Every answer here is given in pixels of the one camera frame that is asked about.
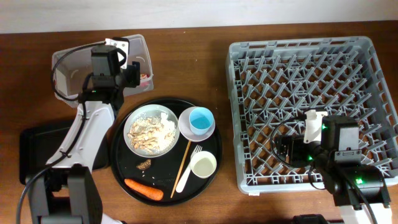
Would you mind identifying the red white wrapper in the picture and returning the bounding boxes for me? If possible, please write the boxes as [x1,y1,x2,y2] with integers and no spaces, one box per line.
[140,73,150,80]

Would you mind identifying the pink bowl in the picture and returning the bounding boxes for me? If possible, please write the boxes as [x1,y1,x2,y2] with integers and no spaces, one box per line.
[178,106,216,142]

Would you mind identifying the light blue cup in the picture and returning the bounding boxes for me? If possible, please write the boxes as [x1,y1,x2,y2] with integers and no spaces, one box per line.
[188,107,215,135]

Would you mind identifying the cream white cup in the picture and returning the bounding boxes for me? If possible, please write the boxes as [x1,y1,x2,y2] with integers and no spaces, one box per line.
[190,151,217,179]

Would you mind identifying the white plastic fork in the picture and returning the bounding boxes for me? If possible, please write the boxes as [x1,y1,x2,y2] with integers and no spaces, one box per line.
[176,145,202,193]

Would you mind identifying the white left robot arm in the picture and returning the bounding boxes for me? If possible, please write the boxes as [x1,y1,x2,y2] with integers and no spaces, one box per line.
[16,42,140,223]

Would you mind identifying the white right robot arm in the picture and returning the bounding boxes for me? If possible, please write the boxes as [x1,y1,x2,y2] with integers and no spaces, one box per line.
[269,114,392,223]

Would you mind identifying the grey dishwasher rack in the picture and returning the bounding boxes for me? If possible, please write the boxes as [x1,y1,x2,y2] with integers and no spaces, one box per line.
[226,36,397,194]

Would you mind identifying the grey plate with food scraps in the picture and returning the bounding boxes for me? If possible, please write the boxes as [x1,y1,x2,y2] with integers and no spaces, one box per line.
[123,104,180,158]

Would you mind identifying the white label sticker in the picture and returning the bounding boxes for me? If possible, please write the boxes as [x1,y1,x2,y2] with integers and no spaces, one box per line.
[248,192,260,196]

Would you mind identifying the clear plastic bin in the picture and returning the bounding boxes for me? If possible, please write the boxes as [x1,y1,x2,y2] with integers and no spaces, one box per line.
[52,34,154,108]

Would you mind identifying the round black tray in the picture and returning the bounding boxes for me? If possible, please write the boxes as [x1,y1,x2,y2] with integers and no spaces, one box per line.
[109,98,223,206]

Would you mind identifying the brown food scrap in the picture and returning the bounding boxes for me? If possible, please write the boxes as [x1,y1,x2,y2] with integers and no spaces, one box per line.
[136,159,152,170]

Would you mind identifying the wooden chopstick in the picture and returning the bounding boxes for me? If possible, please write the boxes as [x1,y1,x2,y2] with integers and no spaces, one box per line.
[170,140,192,198]

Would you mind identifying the black rectangular bin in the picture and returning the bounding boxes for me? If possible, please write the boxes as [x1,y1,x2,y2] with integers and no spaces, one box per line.
[19,119,109,186]

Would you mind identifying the orange carrot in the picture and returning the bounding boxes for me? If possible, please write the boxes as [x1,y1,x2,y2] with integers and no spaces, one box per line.
[124,179,164,201]

